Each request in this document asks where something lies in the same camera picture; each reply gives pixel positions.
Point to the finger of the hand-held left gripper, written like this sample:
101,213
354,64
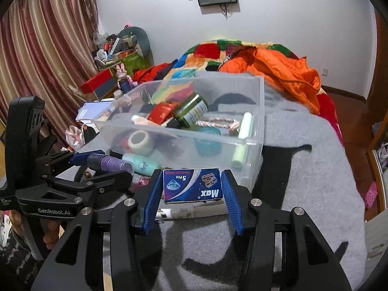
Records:
81,157
100,182

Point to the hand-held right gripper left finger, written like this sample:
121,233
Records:
151,200

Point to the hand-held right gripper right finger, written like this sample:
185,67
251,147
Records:
232,200

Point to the purple bottle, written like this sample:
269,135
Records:
112,163

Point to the blue razor blade box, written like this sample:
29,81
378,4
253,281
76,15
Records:
194,185

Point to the white tape roll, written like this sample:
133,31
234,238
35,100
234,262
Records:
145,145

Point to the clear plastic storage bin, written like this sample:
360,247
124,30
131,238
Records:
182,148

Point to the teal tape roll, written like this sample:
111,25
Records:
206,145

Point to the light green cosmetic tube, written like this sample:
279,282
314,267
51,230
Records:
244,133

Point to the beige cosmetic tube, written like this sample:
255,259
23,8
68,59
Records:
142,119

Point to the pink white braided hairband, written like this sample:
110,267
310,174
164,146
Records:
218,121

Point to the red foil packet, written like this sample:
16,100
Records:
160,112

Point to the dark green glass bottle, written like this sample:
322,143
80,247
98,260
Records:
194,110

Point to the person's left forearm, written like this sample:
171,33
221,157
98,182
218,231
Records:
18,263

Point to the person's left hand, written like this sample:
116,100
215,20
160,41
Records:
51,233

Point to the pink plastic bag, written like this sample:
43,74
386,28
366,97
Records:
74,136

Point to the mint green bottle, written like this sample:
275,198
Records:
142,163

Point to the white marker pen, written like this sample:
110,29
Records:
194,212

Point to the blue white notebook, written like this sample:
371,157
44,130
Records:
94,110

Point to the grey blanket with black letters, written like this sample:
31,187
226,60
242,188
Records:
303,188

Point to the dark blue box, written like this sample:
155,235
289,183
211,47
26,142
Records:
107,89

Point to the red flat box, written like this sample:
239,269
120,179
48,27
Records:
97,81

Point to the pink bunny bottle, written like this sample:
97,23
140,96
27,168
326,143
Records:
124,85

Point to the striped red beige curtain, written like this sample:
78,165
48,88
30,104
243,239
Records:
45,51

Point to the red garment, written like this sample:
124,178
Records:
148,72

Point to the dark purple garment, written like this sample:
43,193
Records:
168,68

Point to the orange puffer jacket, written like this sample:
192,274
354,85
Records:
282,72

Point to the pink clog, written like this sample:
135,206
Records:
371,195

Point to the colourful patchwork quilt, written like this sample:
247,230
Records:
206,51

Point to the white bag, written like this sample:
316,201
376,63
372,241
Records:
383,154

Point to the wooden wardrobe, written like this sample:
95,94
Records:
376,133

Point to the wooden door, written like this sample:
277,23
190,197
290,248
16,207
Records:
380,51

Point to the white wall outlet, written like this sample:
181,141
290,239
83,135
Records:
325,72

